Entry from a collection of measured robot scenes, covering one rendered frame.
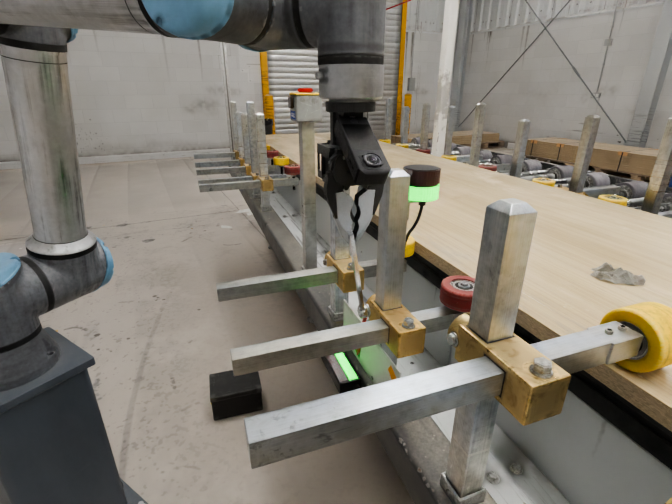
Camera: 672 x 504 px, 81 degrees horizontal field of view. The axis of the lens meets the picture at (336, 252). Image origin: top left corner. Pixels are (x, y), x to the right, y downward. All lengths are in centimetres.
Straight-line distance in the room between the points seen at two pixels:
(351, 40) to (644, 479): 68
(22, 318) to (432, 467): 93
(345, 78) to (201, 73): 786
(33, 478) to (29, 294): 45
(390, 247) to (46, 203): 80
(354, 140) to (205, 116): 788
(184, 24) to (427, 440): 67
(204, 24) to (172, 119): 783
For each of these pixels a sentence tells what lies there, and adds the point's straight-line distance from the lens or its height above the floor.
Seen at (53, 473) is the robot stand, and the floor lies 34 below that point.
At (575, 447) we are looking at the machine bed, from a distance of 77.
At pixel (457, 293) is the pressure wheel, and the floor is 91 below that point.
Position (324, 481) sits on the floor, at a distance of 155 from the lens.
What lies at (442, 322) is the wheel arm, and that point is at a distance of 74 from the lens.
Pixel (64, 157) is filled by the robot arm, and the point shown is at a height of 109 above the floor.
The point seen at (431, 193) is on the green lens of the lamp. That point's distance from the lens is 65.
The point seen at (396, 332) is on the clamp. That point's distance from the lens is 66.
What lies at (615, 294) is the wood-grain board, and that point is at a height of 90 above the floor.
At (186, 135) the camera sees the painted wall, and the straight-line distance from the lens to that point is 836.
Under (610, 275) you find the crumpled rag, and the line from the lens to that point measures 89.
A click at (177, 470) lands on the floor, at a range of 167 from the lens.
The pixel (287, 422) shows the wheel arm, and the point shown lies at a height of 96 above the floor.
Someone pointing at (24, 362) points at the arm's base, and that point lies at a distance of 118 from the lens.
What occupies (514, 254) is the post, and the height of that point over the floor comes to 107.
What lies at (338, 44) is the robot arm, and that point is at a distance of 56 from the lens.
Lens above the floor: 123
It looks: 22 degrees down
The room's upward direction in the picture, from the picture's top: straight up
